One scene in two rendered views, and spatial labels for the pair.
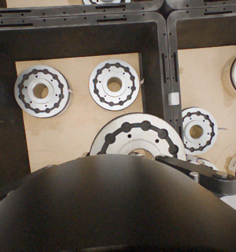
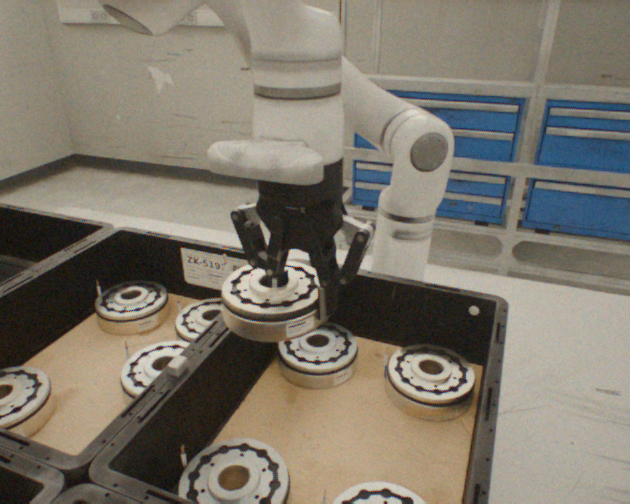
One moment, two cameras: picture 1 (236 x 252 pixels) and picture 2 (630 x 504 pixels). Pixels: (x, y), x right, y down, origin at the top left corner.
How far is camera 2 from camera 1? 40 cm
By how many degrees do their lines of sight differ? 59
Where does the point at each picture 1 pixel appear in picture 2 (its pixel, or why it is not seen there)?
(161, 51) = (138, 425)
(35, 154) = (453, 459)
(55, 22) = not seen: outside the picture
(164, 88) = (177, 384)
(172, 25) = (88, 450)
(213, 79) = (53, 434)
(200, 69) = not seen: hidden behind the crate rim
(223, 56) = not seen: outside the picture
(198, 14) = (37, 448)
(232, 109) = (75, 382)
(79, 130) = (349, 461)
